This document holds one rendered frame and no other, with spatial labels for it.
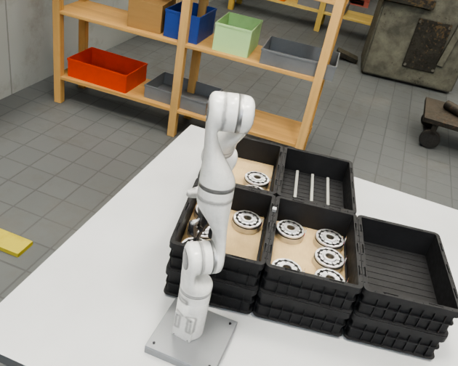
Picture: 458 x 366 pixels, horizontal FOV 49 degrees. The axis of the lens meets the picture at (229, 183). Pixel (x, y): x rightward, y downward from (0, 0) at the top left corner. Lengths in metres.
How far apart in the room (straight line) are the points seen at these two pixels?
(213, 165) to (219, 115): 0.13
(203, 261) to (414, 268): 0.87
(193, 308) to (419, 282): 0.81
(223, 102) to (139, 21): 2.83
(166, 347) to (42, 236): 1.62
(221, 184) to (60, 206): 2.10
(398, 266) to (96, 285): 1.04
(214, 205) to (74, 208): 2.04
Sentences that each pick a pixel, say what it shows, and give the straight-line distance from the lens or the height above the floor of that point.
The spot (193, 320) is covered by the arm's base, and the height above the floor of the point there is 0.82.
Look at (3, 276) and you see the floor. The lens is 2.81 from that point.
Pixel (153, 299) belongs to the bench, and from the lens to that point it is 1.70.
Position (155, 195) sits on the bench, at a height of 0.70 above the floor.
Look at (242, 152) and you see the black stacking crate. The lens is 2.23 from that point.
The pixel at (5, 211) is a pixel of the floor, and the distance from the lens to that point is 3.22.
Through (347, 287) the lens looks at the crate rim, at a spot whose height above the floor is 0.92.
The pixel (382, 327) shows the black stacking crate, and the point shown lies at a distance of 1.70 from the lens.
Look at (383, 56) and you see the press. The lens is 6.40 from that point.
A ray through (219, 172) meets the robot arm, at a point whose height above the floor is 1.30.
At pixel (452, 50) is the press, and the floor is 0.51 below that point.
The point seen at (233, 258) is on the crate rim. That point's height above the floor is 0.93.
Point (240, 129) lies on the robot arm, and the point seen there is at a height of 1.42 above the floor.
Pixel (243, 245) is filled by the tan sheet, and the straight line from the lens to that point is 1.75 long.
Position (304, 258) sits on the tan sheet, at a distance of 1.77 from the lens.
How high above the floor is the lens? 1.93
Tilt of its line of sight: 32 degrees down
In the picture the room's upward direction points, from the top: 11 degrees clockwise
